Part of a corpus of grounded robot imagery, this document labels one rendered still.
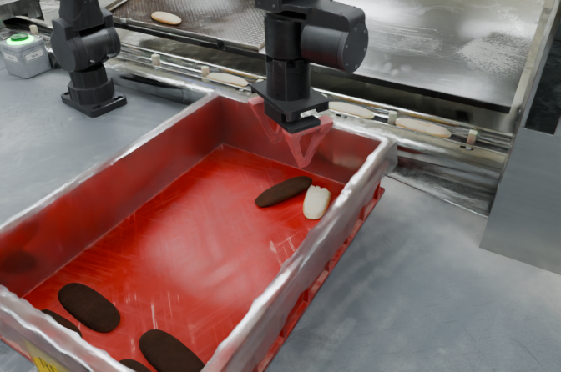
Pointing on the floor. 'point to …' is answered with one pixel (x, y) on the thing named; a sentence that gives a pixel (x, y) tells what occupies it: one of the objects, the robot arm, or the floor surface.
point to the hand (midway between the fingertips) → (289, 149)
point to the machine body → (48, 4)
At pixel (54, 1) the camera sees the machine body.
